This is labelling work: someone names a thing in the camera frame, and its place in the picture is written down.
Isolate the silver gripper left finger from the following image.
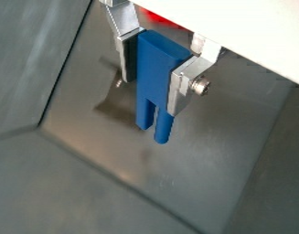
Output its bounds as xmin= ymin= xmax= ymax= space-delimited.
xmin=98 ymin=0 xmax=145 ymax=82

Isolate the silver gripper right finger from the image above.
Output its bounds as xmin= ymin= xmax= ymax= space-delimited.
xmin=166 ymin=33 xmax=220 ymax=116

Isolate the blue square-circle object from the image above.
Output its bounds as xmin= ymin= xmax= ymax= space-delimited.
xmin=134 ymin=30 xmax=190 ymax=144

